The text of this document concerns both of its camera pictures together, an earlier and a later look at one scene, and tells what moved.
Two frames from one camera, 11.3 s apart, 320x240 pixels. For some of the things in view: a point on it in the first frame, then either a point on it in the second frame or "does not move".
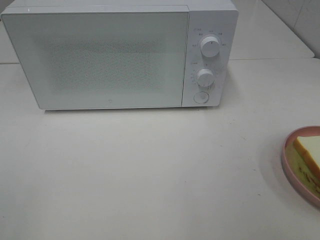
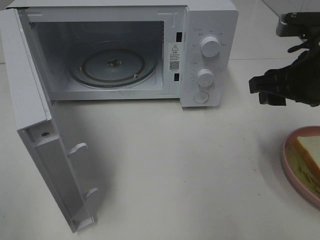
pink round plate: (307, 131) does not move
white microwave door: (102, 60) to (33, 116)
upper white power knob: (209, 46) does not move
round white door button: (201, 97) does not move
